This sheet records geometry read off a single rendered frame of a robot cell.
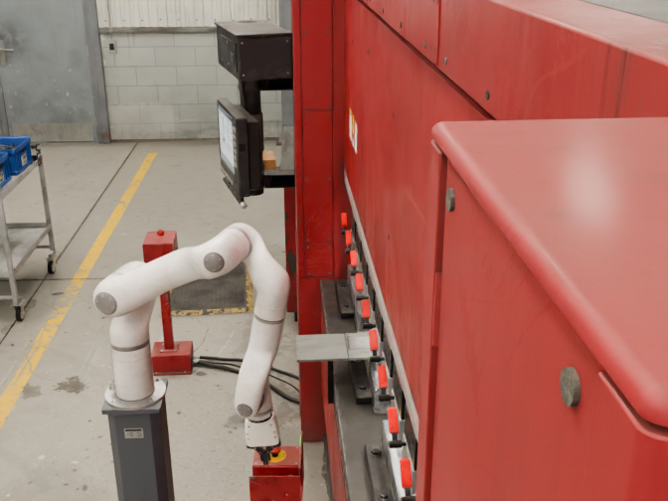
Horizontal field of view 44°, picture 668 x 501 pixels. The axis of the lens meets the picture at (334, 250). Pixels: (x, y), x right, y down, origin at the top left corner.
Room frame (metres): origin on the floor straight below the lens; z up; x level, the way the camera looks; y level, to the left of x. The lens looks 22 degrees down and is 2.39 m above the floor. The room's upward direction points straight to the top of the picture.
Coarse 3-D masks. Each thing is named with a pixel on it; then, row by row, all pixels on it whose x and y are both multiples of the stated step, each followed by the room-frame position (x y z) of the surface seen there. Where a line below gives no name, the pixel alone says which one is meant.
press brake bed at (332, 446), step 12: (324, 324) 3.09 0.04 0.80; (324, 372) 3.12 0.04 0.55; (324, 384) 3.13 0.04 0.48; (324, 396) 3.15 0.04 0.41; (324, 408) 3.15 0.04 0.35; (336, 420) 2.43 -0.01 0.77; (336, 432) 2.39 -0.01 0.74; (324, 444) 3.31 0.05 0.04; (336, 444) 2.40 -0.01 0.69; (336, 456) 2.40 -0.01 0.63; (336, 468) 2.40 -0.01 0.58; (336, 480) 2.42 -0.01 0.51; (336, 492) 2.41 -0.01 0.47
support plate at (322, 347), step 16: (304, 336) 2.61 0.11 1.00; (320, 336) 2.61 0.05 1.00; (336, 336) 2.61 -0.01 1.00; (352, 336) 2.61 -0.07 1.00; (368, 336) 2.61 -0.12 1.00; (304, 352) 2.49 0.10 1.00; (320, 352) 2.49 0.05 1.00; (336, 352) 2.49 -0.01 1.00; (352, 352) 2.49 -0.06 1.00; (368, 352) 2.49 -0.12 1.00
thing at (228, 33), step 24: (216, 24) 3.91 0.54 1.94; (240, 24) 3.86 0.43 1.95; (264, 24) 3.86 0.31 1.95; (240, 48) 3.50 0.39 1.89; (264, 48) 3.53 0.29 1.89; (288, 48) 3.57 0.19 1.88; (240, 72) 3.50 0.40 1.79; (264, 72) 3.53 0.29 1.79; (288, 72) 3.56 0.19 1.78; (240, 96) 3.95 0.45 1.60
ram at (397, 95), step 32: (352, 0) 3.07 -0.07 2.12; (352, 32) 3.06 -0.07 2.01; (384, 32) 2.17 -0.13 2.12; (352, 64) 3.05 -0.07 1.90; (384, 64) 2.16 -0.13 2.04; (416, 64) 1.67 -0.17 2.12; (352, 96) 3.05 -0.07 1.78; (384, 96) 2.15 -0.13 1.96; (416, 96) 1.66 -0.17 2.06; (448, 96) 1.34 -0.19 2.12; (352, 128) 3.04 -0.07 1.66; (384, 128) 2.13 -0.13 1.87; (416, 128) 1.64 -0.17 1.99; (352, 160) 3.03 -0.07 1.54; (384, 160) 2.12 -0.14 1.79; (416, 160) 1.63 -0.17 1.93; (352, 192) 3.02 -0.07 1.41; (384, 192) 2.11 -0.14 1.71; (416, 192) 1.62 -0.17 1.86; (384, 224) 2.09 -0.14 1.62; (416, 224) 1.60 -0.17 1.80; (384, 256) 2.08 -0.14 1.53; (416, 256) 1.59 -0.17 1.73; (384, 288) 2.06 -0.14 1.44; (416, 288) 1.57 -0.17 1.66; (384, 320) 2.05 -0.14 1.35; (416, 320) 1.56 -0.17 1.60; (416, 352) 1.55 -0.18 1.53; (416, 384) 1.53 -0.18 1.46
